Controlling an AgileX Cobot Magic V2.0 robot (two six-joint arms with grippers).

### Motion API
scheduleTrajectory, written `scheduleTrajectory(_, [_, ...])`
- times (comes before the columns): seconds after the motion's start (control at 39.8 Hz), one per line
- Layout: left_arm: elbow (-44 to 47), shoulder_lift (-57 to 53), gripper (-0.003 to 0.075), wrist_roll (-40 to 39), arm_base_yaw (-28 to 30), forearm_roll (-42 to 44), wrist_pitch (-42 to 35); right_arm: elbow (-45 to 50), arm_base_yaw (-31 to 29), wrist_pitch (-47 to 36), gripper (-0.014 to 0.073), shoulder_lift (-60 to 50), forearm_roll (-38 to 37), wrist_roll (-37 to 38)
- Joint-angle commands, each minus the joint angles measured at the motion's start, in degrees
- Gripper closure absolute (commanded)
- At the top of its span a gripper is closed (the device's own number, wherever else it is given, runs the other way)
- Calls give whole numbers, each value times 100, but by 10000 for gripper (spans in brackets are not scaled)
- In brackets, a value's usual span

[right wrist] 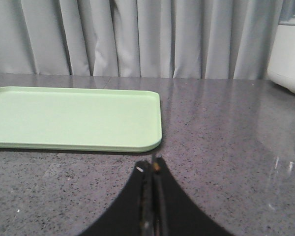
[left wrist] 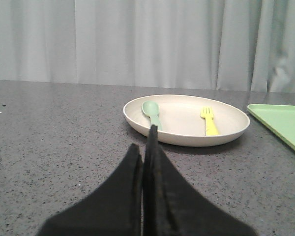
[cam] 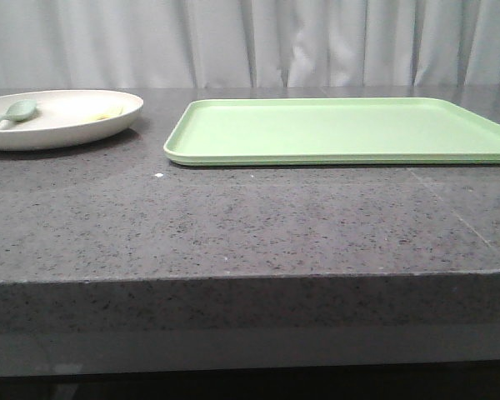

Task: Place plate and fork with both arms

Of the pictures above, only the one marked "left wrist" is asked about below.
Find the yellow plastic fork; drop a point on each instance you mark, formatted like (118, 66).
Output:
(207, 114)

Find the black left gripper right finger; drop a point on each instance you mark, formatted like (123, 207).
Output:
(172, 207)

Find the teal green plastic spoon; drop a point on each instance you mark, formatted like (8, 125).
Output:
(151, 110)

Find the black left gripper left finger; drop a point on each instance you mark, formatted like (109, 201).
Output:
(113, 209)

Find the white pleated curtain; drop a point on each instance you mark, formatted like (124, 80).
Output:
(245, 45)

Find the light green rectangular tray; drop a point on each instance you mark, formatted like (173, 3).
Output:
(280, 119)

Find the cream round plate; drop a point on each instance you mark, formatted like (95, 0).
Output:
(181, 122)

